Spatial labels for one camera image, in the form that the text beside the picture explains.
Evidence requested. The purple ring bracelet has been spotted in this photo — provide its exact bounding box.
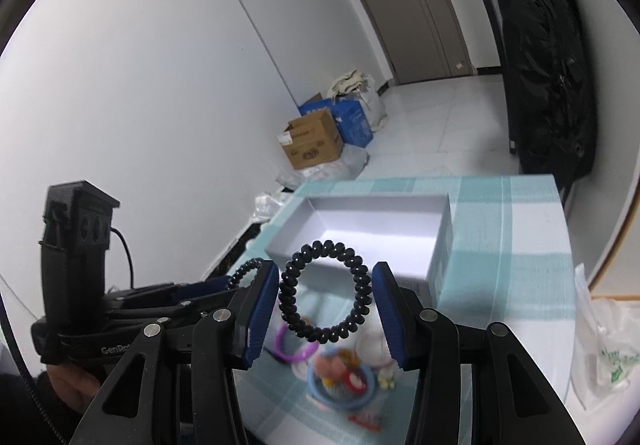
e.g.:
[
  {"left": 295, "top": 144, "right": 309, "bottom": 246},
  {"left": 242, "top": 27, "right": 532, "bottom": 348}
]
[{"left": 271, "top": 318, "right": 321, "bottom": 366}]

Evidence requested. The black spiral hair tie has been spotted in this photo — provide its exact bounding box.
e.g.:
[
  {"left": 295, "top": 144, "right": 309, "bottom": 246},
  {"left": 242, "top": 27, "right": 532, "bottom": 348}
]
[{"left": 226, "top": 255, "right": 266, "bottom": 291}]

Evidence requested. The blue ring bracelet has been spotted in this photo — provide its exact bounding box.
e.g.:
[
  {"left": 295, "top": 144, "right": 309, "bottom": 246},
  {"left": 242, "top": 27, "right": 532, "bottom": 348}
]
[{"left": 305, "top": 354, "right": 378, "bottom": 412}]

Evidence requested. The pink pig figurine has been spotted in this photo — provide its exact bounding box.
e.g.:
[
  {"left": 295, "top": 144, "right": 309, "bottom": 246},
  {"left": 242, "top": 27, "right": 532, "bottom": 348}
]
[{"left": 314, "top": 347, "right": 360, "bottom": 384}]

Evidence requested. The black beaded bracelet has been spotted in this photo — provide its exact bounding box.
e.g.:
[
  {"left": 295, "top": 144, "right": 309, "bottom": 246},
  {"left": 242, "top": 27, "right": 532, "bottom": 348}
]
[{"left": 276, "top": 239, "right": 372, "bottom": 345}]

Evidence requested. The red white small charm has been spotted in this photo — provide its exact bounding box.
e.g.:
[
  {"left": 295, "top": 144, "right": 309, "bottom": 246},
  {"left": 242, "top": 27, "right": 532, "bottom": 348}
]
[{"left": 348, "top": 409, "right": 381, "bottom": 433}]

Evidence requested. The left hand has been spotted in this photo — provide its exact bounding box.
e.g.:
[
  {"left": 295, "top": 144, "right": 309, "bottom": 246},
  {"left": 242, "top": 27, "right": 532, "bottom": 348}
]
[{"left": 47, "top": 363, "right": 101, "bottom": 413}]

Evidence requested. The grey cardboard box tray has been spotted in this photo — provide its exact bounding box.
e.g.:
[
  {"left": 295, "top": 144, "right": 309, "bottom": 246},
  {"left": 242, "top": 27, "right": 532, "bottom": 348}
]
[{"left": 266, "top": 194, "right": 452, "bottom": 307}]

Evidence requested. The teal plaid tablecloth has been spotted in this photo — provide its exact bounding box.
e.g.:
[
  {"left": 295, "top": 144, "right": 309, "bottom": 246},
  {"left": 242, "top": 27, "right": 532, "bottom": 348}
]
[{"left": 235, "top": 176, "right": 576, "bottom": 444}]

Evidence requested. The brown cardboard box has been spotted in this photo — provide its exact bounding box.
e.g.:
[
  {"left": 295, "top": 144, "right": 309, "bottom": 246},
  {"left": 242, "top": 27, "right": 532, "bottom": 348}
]
[{"left": 278, "top": 108, "right": 344, "bottom": 170}]

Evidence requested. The blue cardboard box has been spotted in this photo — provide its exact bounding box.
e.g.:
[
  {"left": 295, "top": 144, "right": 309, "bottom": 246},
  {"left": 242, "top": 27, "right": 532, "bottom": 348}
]
[{"left": 298, "top": 94, "right": 373, "bottom": 148}]

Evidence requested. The white plastic bag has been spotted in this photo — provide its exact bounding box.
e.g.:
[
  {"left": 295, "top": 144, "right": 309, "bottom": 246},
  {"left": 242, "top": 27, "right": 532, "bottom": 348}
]
[{"left": 570, "top": 263, "right": 639, "bottom": 410}]

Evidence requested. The black hanging backpack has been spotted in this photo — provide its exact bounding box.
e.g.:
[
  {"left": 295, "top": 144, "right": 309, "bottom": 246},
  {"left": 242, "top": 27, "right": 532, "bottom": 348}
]
[{"left": 498, "top": 0, "right": 598, "bottom": 191}]

